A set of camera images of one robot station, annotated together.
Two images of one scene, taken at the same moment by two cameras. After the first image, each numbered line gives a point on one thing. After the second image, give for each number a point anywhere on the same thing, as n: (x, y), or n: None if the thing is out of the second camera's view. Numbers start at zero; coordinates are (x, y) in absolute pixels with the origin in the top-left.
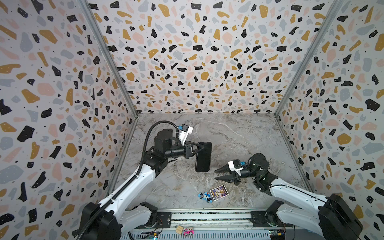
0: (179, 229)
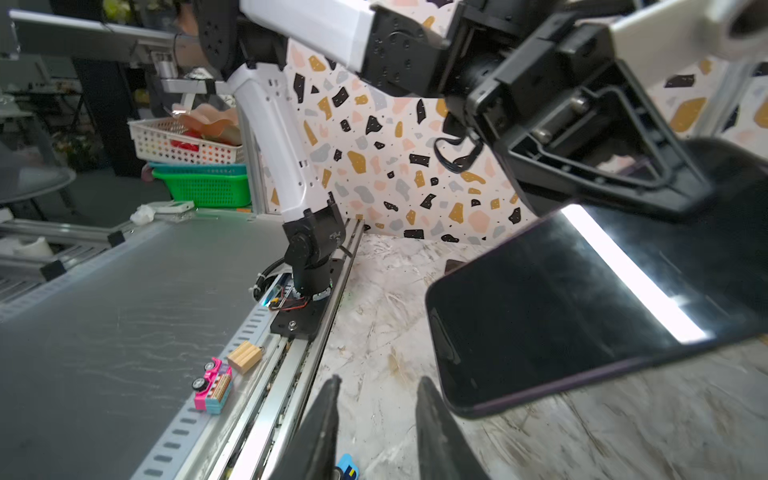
0: (245, 356)
